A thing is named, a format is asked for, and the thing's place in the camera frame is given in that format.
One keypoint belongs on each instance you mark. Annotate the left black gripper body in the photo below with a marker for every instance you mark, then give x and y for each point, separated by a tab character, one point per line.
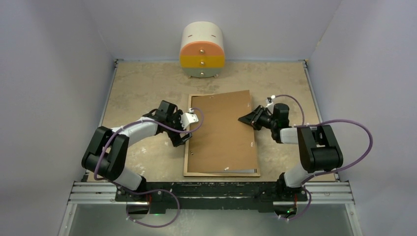
175	121

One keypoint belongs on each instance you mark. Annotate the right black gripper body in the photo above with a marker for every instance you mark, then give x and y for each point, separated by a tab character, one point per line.
268	122

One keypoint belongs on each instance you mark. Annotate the black wooden picture frame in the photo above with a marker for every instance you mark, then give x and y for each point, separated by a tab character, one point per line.
187	163

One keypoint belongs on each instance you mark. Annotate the brown hardboard backing board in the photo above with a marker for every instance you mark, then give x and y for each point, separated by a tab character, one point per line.
221	133

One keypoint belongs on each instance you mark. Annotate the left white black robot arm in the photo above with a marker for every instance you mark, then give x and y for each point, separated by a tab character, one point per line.
106	153

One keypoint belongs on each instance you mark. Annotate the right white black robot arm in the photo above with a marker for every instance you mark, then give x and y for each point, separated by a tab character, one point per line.
318	146

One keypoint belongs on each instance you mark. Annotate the round three-drawer mini cabinet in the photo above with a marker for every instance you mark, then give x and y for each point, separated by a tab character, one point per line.
202	53

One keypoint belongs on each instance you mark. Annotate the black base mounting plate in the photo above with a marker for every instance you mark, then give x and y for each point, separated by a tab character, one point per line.
270	196

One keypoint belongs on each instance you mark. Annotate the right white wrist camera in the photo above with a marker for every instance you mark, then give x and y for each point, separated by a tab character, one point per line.
270	102

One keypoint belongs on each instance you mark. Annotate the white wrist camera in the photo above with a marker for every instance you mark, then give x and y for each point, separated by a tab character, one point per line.
188	118
270	102

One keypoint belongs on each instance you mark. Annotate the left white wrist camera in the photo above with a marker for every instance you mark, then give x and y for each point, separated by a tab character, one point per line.
188	118

